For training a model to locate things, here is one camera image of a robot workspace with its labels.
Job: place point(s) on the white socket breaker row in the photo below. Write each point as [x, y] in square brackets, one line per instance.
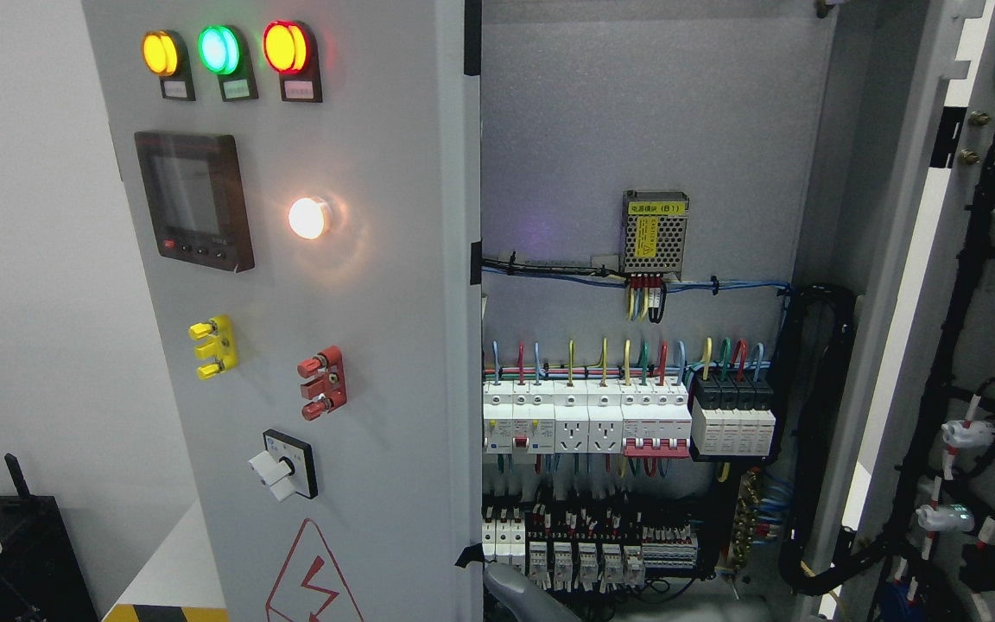
[526, 419]

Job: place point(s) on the black digital power meter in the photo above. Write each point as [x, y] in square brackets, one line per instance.
[196, 198]

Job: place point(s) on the green indicator lamp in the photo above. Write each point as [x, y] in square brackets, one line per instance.
[222, 49]

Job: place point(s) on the white rotary selector switch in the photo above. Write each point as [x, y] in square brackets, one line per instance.
[286, 466]

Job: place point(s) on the grey cabinet body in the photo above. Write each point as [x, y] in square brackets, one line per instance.
[795, 128]

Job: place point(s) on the black box at left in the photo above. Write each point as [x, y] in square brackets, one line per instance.
[40, 578]

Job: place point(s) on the red terminal post block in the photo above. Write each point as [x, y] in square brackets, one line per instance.
[325, 388]

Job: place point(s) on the grey cabinet door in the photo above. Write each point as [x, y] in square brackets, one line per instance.
[392, 150]
[930, 508]

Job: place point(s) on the white glowing indicator lamp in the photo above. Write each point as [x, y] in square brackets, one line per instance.
[309, 217]

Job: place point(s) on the red indicator lamp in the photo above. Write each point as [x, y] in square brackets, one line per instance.
[291, 49]

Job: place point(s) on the red electric hazard sticker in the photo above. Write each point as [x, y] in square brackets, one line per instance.
[310, 585]

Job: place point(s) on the black surge protector block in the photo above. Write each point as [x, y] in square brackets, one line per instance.
[732, 418]

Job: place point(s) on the yellow indicator lamp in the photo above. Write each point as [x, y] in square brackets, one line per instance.
[166, 55]

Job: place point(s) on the yellow terminal post block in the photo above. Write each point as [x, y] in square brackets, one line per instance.
[215, 344]

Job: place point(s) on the perforated metal power supply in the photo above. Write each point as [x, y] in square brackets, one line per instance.
[655, 227]

